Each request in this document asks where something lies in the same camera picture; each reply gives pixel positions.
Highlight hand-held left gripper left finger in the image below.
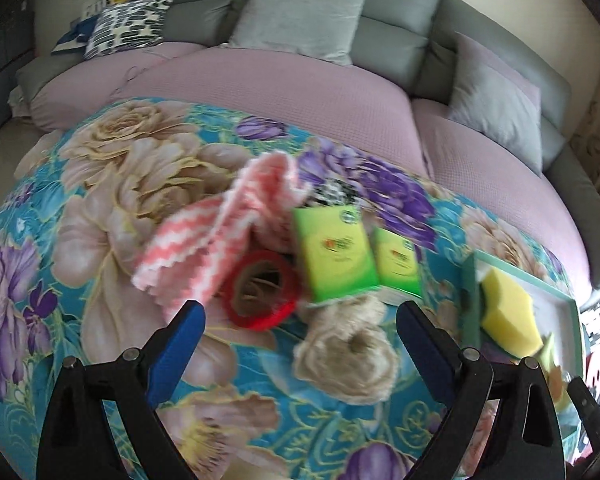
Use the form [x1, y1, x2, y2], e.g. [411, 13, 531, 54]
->
[36, 299, 207, 480]

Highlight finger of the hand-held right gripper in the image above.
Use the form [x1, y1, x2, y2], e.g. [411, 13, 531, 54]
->
[567, 377, 600, 461]

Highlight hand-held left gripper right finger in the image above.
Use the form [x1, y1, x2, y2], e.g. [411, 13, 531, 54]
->
[396, 301, 567, 480]

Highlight pale green sponge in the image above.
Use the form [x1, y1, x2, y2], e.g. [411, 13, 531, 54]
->
[540, 332, 573, 408]

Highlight teal tray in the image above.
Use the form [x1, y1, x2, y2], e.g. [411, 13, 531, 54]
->
[461, 251, 581, 441]

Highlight yellow sponge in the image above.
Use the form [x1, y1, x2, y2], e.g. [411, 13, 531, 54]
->
[480, 266, 546, 360]

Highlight pink and white towel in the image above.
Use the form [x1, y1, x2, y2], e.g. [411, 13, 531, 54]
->
[131, 152, 311, 321]

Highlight green tissue pack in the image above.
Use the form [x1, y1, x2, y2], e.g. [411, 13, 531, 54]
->
[370, 226, 425, 301]
[292, 205, 381, 306]

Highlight red tape roll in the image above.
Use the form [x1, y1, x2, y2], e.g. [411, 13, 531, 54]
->
[222, 250, 301, 332]

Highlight black and white spotted scrunchie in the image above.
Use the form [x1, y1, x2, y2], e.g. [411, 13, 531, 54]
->
[316, 180, 363, 208]

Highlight floral blanket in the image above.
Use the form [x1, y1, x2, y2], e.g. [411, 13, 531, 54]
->
[0, 97, 593, 480]

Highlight pink sofa seat cover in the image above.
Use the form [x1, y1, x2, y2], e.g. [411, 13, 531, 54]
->
[30, 42, 421, 176]
[412, 97, 596, 291]

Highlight grey and pink cushion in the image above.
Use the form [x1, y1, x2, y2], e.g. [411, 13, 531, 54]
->
[447, 31, 543, 177]

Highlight grey sofa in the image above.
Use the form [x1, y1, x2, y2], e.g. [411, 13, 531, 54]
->
[15, 0, 600, 306]

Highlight blue book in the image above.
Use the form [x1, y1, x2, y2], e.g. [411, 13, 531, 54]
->
[51, 17, 97, 56]

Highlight black and white patterned cushion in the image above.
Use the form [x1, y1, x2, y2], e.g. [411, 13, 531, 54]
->
[84, 0, 177, 60]

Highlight dark cabinet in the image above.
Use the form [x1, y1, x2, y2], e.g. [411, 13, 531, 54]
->
[0, 5, 36, 128]

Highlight plain grey cushion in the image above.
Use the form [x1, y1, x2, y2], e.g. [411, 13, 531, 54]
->
[227, 0, 371, 67]

